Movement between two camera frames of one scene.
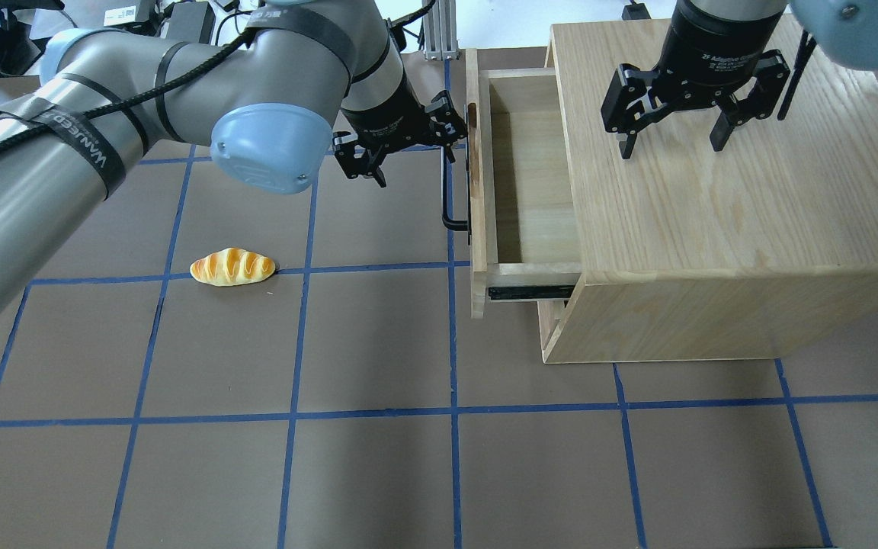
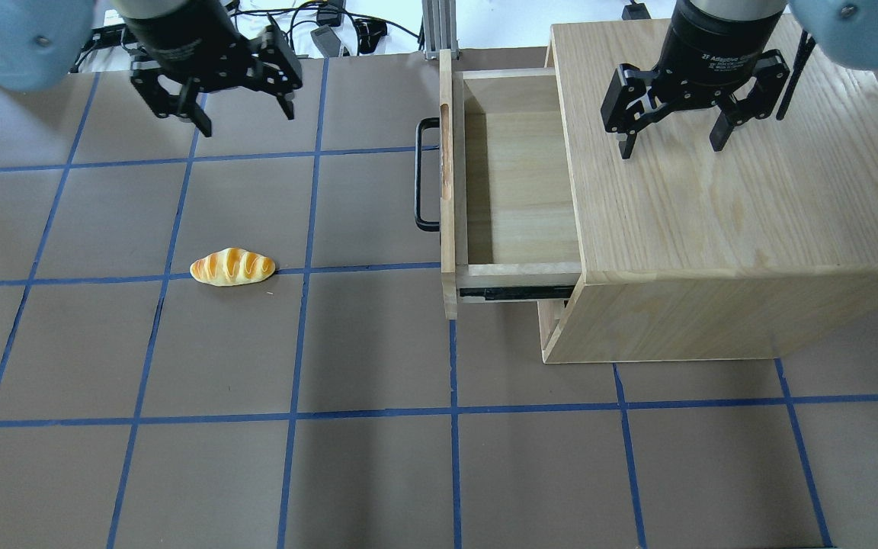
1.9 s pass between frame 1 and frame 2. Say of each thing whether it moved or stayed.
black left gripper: moved
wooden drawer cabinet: stayed
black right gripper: stayed
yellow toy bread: stayed
